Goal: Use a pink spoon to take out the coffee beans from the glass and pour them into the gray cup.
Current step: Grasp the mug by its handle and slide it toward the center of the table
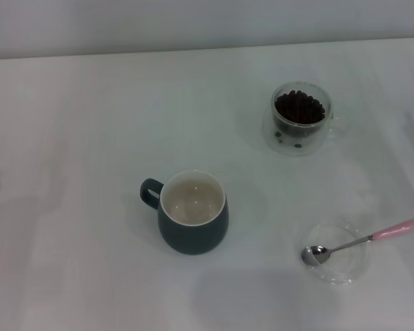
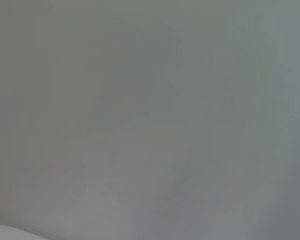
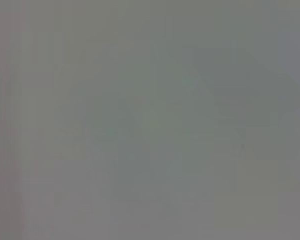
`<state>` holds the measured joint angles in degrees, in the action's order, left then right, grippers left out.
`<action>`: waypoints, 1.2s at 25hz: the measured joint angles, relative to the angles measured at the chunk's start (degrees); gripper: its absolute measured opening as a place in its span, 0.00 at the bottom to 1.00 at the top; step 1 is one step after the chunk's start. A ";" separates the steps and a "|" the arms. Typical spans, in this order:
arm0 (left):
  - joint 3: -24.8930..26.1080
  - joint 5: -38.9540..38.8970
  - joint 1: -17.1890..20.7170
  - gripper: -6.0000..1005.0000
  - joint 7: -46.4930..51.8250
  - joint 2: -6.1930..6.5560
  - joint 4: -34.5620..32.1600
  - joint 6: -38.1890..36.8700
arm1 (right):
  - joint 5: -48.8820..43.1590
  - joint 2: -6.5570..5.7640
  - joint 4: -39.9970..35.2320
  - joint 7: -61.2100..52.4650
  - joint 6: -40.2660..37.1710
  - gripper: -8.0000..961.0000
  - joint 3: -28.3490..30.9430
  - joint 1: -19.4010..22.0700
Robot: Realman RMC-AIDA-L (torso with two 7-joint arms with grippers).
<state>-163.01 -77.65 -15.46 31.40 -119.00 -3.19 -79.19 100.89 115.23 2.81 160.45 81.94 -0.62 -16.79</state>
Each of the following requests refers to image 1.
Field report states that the dark green ceramic mug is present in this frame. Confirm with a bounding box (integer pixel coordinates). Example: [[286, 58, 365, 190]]
[[139, 169, 229, 257]]

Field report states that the pink-handled metal spoon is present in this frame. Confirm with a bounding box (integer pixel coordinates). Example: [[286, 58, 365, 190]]
[[300, 218, 414, 266]]

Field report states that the clear double-walled glass cup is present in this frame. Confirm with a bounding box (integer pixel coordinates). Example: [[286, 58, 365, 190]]
[[261, 81, 349, 157]]

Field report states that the pile of coffee beans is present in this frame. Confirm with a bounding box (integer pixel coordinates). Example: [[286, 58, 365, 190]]
[[274, 90, 326, 124]]

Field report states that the clear glass saucer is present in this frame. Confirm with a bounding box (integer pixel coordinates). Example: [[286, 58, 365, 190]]
[[294, 220, 373, 285]]

